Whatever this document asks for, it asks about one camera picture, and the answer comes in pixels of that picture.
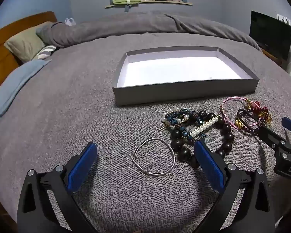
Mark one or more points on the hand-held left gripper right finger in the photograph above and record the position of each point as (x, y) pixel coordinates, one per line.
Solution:
(209, 167)

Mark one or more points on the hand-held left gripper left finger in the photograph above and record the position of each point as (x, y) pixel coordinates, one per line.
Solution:
(82, 167)

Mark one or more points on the red and gold charm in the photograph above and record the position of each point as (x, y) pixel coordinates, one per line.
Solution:
(252, 106)

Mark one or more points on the gold pearl hair clip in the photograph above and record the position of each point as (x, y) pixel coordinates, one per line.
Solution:
(205, 127)

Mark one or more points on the grey cardboard tray box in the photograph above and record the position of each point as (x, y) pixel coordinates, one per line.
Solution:
(179, 70)

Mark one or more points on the wooden television stand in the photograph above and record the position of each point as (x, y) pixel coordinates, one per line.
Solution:
(272, 57)

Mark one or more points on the black television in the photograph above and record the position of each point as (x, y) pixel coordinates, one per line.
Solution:
(270, 35)

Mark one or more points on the light blue blanket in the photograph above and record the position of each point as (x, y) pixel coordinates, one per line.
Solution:
(12, 87)

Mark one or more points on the striped pillow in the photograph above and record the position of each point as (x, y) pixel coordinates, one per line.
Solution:
(46, 51)

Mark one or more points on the olive pillow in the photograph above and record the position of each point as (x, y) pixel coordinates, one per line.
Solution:
(26, 43)

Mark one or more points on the orange wooden headboard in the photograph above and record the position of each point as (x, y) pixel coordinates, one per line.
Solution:
(2, 51)

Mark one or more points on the white plastic bag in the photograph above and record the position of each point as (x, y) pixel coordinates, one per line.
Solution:
(69, 21)

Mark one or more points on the grey duvet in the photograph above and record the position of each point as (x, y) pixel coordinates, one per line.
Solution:
(135, 25)

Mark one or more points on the wooden window shelf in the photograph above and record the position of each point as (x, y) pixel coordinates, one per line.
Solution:
(160, 3)

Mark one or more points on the white wall sockets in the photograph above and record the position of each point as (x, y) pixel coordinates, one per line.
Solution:
(286, 19)

